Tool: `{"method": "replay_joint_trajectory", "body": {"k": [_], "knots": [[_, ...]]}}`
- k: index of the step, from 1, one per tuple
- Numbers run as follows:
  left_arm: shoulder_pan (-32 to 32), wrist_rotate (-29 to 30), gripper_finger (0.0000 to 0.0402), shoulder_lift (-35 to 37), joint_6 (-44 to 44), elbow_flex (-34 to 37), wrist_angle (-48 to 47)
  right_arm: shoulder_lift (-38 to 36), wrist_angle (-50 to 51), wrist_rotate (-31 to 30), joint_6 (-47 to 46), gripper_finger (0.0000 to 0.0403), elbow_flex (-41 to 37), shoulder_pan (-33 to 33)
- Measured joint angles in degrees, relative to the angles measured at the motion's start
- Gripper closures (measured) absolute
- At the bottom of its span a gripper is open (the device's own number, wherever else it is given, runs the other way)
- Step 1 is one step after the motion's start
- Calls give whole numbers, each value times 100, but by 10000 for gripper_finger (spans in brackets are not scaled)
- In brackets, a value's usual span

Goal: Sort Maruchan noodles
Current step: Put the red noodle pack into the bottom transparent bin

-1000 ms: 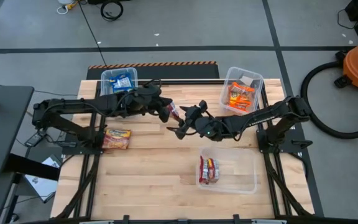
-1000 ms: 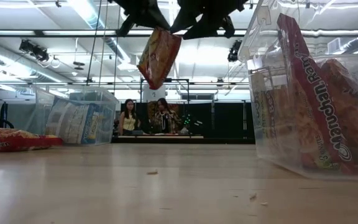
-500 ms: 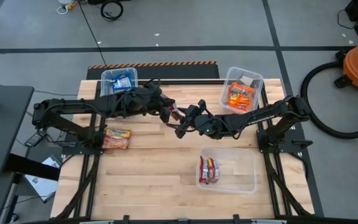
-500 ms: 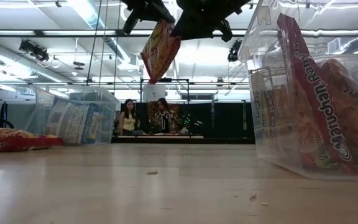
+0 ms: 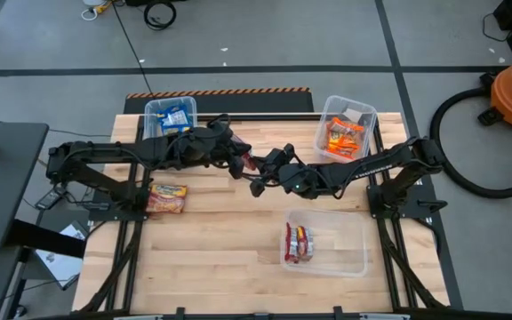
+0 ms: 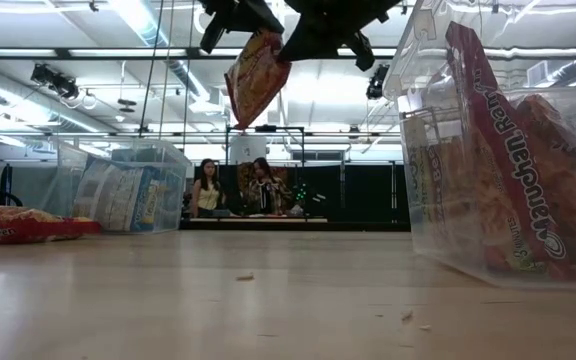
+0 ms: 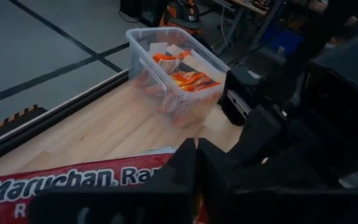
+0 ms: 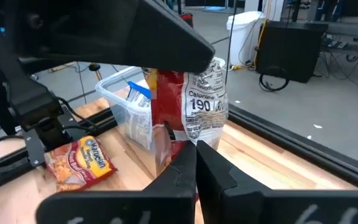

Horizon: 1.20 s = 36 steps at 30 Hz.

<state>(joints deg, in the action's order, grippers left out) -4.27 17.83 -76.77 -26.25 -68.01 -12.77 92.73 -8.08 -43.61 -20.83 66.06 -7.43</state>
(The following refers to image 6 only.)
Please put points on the background work table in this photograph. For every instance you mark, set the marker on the background work table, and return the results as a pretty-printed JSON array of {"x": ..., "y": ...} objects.
[{"x": 248, "y": 221}]

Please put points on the black background rig frame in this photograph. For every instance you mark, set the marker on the black background rig frame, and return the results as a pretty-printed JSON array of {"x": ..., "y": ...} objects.
[{"x": 228, "y": 145}]

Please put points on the white background box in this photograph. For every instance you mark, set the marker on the white background box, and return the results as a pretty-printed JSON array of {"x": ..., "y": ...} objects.
[{"x": 248, "y": 150}]

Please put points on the black ceiling spotlight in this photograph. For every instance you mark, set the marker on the black ceiling spotlight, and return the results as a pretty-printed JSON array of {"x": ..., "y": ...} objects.
[
  {"x": 377, "y": 82},
  {"x": 55, "y": 82}
]

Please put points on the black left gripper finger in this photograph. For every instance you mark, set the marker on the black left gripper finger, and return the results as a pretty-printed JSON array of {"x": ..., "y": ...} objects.
[
  {"x": 308, "y": 45},
  {"x": 233, "y": 17}
]

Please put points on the red Maruchan ramen pack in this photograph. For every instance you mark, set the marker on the red Maruchan ramen pack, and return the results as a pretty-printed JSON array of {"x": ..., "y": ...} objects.
[
  {"x": 18, "y": 227},
  {"x": 443, "y": 200},
  {"x": 255, "y": 75},
  {"x": 513, "y": 150}
]

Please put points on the black curtain partition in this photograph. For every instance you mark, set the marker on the black curtain partition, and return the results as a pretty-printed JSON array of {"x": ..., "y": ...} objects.
[{"x": 363, "y": 190}]

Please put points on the background robot with green lights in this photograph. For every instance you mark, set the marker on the background robot with green lights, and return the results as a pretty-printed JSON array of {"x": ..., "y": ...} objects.
[{"x": 308, "y": 197}]

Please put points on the clear plastic bin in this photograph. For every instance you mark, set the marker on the clear plastic bin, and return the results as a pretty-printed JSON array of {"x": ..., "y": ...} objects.
[
  {"x": 418, "y": 80},
  {"x": 68, "y": 165}
]

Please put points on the blue Maruchan ramen pack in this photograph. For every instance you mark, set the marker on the blue Maruchan ramen pack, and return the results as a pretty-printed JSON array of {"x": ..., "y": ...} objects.
[
  {"x": 108, "y": 195},
  {"x": 148, "y": 202}
]

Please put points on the person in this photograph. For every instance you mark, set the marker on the person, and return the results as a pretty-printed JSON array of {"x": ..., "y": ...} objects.
[
  {"x": 267, "y": 190},
  {"x": 207, "y": 192}
]

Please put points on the small noodle crumb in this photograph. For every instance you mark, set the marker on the small noodle crumb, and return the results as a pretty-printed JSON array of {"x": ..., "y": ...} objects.
[{"x": 424, "y": 328}]

